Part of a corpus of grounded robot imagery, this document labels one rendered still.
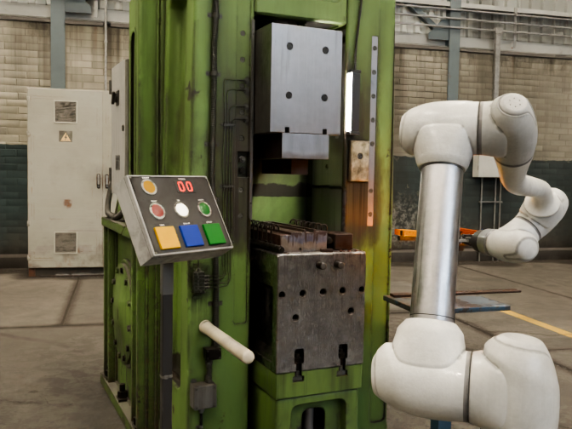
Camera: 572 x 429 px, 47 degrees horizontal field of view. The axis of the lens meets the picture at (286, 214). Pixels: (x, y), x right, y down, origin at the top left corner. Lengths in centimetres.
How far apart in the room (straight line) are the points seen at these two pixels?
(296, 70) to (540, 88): 795
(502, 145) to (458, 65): 796
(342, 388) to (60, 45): 654
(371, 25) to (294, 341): 134
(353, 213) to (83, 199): 525
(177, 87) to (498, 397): 192
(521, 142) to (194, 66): 131
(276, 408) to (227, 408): 23
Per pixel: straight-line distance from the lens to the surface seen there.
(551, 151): 1032
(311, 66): 253
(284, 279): 242
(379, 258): 286
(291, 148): 246
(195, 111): 248
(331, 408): 271
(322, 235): 254
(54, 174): 769
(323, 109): 254
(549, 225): 215
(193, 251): 211
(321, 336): 254
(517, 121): 161
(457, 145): 161
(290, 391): 254
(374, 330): 291
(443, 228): 156
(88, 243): 771
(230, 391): 267
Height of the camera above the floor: 122
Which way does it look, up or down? 4 degrees down
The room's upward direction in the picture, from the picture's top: 1 degrees clockwise
